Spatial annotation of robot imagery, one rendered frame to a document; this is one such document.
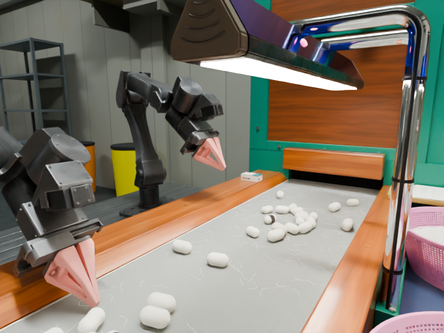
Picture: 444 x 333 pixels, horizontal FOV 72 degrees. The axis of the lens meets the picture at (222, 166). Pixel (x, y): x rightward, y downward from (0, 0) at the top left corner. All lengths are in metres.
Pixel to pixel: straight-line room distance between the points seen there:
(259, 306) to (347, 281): 0.12
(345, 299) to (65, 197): 0.35
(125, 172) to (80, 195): 2.61
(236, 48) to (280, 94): 0.85
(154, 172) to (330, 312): 0.69
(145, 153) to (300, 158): 0.50
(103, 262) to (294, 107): 0.80
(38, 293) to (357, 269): 0.44
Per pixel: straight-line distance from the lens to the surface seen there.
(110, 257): 0.55
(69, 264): 0.43
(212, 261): 0.51
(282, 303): 0.45
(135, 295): 0.47
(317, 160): 1.01
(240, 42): 0.28
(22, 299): 0.49
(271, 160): 1.13
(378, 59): 1.04
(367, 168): 0.98
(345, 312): 0.41
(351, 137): 1.05
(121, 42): 3.70
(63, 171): 0.41
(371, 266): 0.52
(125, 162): 2.98
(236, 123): 2.72
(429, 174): 1.03
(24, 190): 0.49
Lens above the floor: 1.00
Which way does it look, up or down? 11 degrees down
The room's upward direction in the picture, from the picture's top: straight up
